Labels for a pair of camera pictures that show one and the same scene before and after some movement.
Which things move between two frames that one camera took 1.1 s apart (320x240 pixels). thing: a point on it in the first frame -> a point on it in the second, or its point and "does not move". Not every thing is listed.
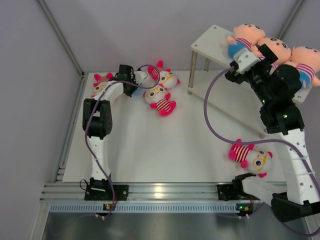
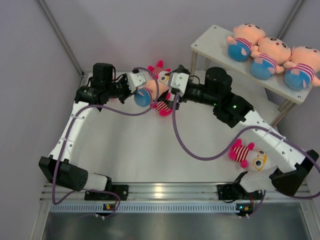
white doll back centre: (165, 76) does not move
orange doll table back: (138, 92) -> (151, 85)
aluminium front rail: (146, 191) does not move
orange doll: (307, 61) does not move
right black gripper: (269, 58) -> (179, 70)
